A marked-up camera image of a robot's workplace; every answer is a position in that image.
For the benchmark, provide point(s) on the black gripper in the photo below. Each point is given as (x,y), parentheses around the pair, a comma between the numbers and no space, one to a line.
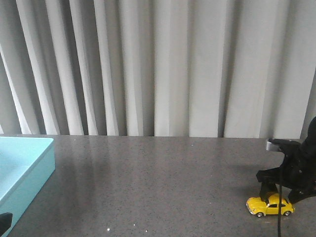
(297,171)
(5,221)

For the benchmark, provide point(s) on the yellow toy beetle car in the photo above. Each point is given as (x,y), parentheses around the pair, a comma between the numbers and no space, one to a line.
(269,206)

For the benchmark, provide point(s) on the light blue box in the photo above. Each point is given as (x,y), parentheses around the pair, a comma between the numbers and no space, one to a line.
(26,163)

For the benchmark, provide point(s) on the grey pleated curtain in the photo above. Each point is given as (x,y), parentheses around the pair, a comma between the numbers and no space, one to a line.
(198,68)

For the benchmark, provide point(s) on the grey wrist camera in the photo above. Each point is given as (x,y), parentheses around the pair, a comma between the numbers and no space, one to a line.
(276,145)

